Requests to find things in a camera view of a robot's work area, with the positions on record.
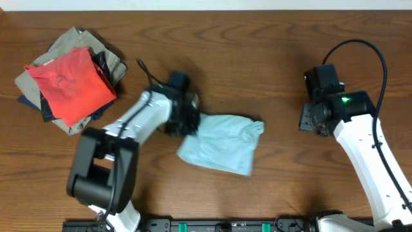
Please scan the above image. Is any red folded t-shirt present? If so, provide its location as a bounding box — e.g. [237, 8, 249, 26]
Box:
[24, 47, 117, 128]

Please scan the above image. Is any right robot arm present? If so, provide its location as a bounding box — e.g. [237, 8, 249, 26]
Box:
[299, 91, 411, 231]

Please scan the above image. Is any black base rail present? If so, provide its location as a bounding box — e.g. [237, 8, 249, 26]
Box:
[62, 218, 318, 232]

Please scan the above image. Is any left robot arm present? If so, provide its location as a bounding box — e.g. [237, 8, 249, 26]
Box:
[62, 84, 200, 232]

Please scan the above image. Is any light blue t-shirt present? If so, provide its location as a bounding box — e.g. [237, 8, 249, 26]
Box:
[177, 113, 264, 176]

